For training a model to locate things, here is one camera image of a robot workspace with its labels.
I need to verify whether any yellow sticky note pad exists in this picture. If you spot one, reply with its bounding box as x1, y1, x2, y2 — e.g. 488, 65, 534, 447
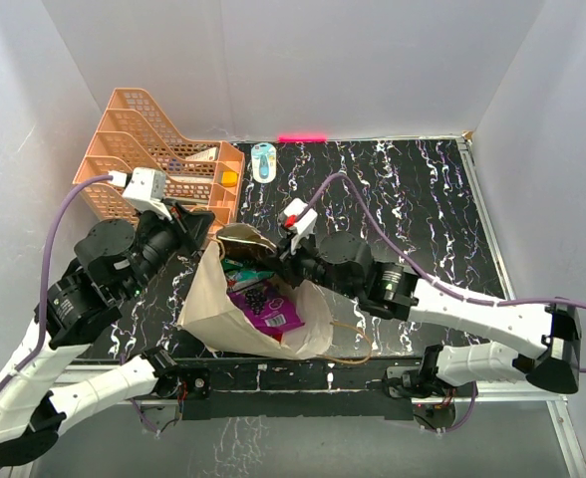
220, 171, 238, 187

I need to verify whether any small white box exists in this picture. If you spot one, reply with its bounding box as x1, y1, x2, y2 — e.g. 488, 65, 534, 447
188, 146, 219, 162

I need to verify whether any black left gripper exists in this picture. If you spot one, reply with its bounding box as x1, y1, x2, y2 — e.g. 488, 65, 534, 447
121, 195, 214, 300

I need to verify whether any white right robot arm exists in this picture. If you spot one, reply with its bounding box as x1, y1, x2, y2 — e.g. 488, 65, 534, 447
262, 232, 581, 397

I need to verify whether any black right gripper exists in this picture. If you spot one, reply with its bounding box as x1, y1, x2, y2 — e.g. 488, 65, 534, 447
263, 227, 360, 300

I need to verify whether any blue correction tape package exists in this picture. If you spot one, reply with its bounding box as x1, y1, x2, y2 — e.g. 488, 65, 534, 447
250, 142, 277, 184

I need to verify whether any peach plastic desk organizer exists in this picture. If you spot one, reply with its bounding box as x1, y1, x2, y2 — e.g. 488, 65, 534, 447
73, 88, 245, 233

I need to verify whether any beige paper bag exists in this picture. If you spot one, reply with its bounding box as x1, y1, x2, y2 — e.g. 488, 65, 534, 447
176, 223, 374, 365

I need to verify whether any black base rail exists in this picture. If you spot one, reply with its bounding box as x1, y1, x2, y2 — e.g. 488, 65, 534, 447
138, 356, 478, 424

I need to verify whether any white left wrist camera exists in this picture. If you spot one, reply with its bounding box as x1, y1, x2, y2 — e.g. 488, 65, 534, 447
123, 167, 170, 219

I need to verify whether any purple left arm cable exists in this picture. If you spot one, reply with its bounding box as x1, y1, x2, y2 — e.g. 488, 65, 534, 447
0, 172, 128, 424

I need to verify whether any brown Kettle chips bag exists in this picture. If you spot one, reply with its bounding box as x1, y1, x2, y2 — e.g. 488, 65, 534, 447
217, 235, 277, 263

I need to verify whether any teal Fox's mint candy bag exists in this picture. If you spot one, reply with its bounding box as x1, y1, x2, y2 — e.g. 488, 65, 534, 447
225, 269, 274, 292

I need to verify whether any purple blackcurrant candy bag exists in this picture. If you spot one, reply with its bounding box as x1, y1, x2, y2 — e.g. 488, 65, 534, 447
228, 280, 304, 336

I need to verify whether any pink tape strip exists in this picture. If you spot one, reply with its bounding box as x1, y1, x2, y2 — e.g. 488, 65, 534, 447
277, 133, 327, 143

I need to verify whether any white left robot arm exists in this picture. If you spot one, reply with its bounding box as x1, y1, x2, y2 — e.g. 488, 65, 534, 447
0, 202, 214, 467

